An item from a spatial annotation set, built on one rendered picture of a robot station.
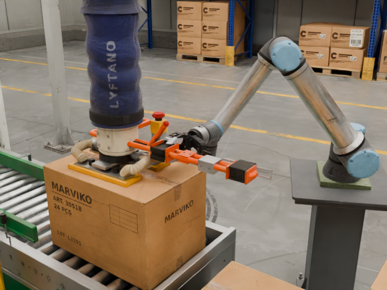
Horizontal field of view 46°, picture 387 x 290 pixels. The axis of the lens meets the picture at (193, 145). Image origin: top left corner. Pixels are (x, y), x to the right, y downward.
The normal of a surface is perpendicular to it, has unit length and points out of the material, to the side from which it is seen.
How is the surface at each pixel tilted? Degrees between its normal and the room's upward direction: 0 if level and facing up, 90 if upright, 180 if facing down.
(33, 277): 90
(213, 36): 94
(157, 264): 90
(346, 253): 90
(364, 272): 0
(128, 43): 77
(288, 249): 0
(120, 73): 70
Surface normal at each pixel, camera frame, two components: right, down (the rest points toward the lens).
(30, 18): 0.87, 0.18
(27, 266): -0.58, 0.29
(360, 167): 0.04, 0.47
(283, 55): -0.09, 0.31
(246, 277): 0.00, -0.94
